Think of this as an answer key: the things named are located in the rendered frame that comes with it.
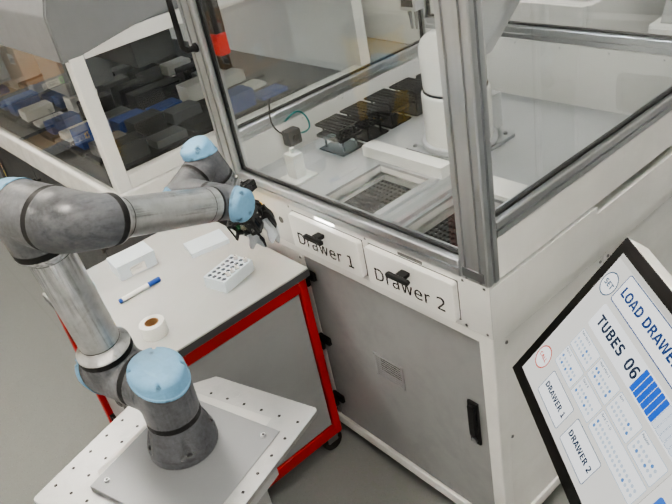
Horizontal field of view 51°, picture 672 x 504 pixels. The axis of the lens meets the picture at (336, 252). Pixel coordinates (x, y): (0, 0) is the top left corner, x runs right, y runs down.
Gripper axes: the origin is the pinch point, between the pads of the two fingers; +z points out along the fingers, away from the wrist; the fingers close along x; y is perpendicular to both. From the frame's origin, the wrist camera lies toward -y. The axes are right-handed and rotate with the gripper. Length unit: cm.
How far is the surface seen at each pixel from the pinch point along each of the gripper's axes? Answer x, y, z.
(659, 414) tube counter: 78, 76, -15
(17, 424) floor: -156, -12, 65
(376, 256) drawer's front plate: 25.9, 7.1, 9.5
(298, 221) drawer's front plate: 2.5, -13.6, 8.3
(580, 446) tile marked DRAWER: 67, 74, -6
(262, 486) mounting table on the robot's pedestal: 3, 64, 7
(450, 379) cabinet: 33, 24, 43
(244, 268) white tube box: -18.3, -8.8, 15.2
